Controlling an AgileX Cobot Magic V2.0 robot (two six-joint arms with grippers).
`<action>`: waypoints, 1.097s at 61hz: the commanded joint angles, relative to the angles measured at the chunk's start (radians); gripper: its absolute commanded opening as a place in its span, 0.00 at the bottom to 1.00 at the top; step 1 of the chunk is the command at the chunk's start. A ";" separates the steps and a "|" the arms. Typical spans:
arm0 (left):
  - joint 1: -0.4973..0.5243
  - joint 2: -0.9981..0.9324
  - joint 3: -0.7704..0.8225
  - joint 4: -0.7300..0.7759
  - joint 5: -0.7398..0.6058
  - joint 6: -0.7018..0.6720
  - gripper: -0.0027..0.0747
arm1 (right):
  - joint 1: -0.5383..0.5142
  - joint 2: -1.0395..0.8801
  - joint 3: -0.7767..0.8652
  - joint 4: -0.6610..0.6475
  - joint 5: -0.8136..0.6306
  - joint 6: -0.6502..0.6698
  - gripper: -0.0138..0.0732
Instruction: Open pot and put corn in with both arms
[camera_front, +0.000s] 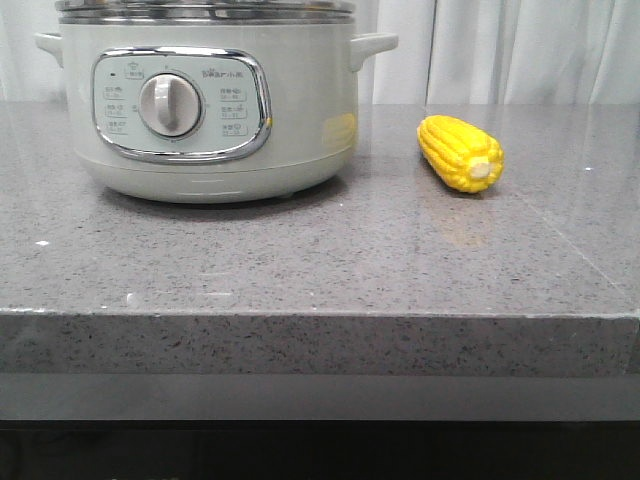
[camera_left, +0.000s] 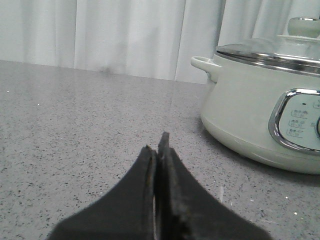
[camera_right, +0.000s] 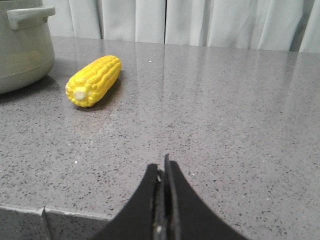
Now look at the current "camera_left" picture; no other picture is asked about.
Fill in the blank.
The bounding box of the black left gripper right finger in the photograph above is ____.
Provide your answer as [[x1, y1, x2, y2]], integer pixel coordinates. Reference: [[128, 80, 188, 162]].
[[154, 132, 272, 240]]

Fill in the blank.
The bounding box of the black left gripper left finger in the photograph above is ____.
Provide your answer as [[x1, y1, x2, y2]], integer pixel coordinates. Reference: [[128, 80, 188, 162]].
[[48, 146, 157, 240]]

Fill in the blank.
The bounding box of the glass pot lid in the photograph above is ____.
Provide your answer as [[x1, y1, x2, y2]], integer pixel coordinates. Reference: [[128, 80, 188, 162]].
[[216, 16, 320, 77]]

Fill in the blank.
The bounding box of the pale green electric pot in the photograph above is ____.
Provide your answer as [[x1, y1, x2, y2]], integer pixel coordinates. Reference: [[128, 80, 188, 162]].
[[190, 53, 320, 175]]

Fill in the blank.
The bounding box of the white curtain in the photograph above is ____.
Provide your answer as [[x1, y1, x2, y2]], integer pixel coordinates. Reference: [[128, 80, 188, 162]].
[[0, 0, 320, 84]]

